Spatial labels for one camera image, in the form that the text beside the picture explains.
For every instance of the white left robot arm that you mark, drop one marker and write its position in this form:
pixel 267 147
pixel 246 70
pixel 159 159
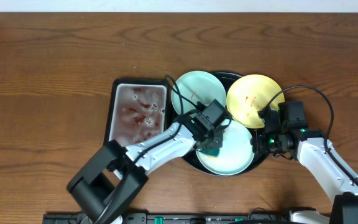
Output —
pixel 106 185

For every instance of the black rectangular water tray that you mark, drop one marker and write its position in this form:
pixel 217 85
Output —
pixel 137 110

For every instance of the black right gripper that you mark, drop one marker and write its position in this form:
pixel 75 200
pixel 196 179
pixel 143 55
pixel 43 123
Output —
pixel 259 139

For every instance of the green yellow sponge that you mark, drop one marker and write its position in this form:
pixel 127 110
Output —
pixel 211 152

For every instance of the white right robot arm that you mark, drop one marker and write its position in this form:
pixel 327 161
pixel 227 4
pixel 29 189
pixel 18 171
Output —
pixel 340 183

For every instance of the light green plate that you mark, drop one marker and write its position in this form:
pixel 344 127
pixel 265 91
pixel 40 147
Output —
pixel 234 156
pixel 203 87

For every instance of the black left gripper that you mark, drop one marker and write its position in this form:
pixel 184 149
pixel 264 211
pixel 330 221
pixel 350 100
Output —
pixel 220 139

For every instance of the round black tray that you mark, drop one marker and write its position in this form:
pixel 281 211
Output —
pixel 227 79

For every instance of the yellow plate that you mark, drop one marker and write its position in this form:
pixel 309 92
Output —
pixel 247 96

